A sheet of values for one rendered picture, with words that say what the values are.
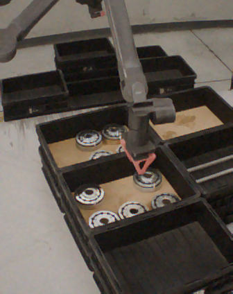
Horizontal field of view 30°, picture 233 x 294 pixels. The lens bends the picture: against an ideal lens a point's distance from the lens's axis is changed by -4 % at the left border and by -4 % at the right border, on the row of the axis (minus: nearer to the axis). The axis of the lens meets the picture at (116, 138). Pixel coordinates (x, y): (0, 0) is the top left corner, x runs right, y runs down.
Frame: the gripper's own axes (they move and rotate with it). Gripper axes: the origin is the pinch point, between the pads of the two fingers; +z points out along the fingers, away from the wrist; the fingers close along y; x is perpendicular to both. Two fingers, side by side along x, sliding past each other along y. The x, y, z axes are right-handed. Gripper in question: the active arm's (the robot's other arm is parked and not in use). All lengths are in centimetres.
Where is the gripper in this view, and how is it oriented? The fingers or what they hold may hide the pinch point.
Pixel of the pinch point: (136, 165)
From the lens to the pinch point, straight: 136.3
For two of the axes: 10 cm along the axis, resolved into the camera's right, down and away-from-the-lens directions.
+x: -9.3, 2.1, -3.0
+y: -3.7, -5.6, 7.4
